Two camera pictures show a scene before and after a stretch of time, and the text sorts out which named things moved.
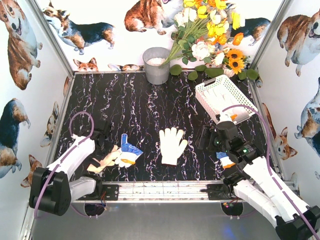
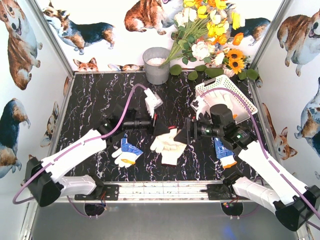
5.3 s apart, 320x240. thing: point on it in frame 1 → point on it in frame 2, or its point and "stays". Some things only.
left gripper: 102,144 → 153,124
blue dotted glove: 129,153 stays
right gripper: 207,136 → 189,130
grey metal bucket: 153,57 stays
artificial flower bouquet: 205,30 stays
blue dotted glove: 225,160 stays
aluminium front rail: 161,191 stays
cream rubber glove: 107,161 → 165,144
